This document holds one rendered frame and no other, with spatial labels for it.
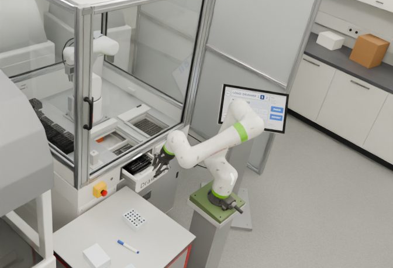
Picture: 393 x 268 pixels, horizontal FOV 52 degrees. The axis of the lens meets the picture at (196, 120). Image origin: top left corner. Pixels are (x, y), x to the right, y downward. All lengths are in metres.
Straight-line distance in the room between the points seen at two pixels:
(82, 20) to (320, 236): 2.83
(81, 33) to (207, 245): 1.63
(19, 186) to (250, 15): 2.67
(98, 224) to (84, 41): 1.09
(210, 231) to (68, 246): 0.90
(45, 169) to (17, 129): 0.20
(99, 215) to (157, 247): 0.40
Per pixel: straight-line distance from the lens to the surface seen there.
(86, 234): 2.41
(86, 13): 1.84
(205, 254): 2.88
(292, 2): 3.53
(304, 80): 5.08
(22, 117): 1.64
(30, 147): 1.64
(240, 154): 3.35
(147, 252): 2.34
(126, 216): 2.45
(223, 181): 2.47
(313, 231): 3.88
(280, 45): 3.64
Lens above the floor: 2.61
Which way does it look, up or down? 33 degrees down
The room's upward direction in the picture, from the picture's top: 12 degrees clockwise
